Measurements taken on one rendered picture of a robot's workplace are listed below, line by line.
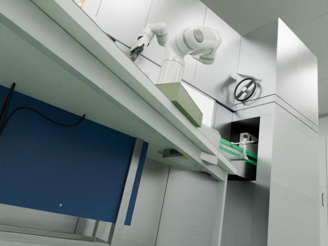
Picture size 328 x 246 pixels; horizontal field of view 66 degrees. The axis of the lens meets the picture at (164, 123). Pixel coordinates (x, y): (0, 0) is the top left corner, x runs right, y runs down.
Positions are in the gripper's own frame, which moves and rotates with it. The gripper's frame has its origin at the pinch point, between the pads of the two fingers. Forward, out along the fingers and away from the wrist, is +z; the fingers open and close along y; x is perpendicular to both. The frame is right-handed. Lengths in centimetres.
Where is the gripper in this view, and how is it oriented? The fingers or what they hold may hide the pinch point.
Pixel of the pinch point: (132, 58)
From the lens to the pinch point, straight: 149.6
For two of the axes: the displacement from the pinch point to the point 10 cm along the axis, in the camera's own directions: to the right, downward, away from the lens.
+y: 6.1, -1.6, -7.7
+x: 6.9, 5.9, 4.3
